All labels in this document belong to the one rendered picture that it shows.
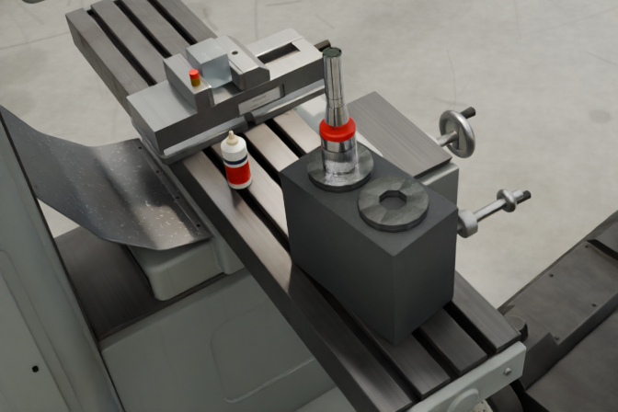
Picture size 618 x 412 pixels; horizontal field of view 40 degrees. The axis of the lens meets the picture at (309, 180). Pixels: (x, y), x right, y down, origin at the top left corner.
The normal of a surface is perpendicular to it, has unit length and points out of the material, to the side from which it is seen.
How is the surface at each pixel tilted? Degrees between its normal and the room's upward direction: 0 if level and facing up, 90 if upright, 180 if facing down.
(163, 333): 90
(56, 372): 88
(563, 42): 0
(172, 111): 0
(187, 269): 90
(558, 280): 0
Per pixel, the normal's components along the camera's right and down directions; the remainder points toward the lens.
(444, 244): 0.65, 0.48
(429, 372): -0.07, -0.72
